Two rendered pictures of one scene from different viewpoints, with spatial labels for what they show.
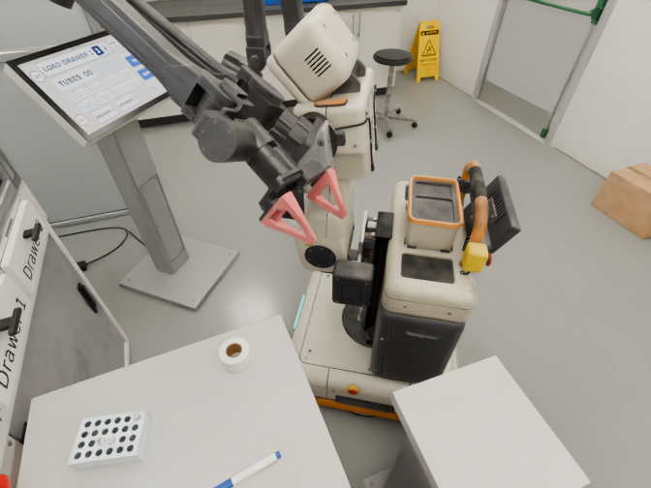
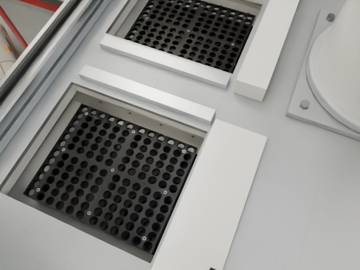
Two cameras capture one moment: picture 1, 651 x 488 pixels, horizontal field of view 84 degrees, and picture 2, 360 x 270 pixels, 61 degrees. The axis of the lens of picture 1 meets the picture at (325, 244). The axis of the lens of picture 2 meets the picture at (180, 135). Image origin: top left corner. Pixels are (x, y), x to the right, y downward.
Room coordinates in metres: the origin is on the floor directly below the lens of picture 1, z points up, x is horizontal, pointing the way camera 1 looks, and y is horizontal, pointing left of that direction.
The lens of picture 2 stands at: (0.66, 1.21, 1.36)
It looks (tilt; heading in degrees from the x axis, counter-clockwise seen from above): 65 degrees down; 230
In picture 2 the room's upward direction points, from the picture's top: 4 degrees counter-clockwise
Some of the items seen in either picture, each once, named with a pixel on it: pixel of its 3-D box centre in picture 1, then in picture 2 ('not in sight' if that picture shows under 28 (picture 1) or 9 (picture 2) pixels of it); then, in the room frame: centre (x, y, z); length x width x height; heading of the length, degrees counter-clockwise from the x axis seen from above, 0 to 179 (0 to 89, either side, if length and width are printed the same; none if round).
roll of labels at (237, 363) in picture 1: (234, 354); not in sight; (0.44, 0.21, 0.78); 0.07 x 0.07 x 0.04
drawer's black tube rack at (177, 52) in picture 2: not in sight; (188, 42); (0.35, 0.89, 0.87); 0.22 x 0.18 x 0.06; 113
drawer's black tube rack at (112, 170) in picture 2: not in sight; (117, 176); (0.64, 1.01, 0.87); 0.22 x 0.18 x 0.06; 113
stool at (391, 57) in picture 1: (386, 91); not in sight; (3.33, -0.55, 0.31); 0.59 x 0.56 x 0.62; 19
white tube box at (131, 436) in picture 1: (112, 439); not in sight; (0.25, 0.43, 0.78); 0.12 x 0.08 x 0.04; 98
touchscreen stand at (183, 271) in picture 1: (154, 199); not in sight; (1.42, 0.84, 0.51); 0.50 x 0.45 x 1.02; 70
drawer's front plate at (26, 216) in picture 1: (26, 244); not in sight; (0.72, 0.83, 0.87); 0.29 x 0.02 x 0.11; 23
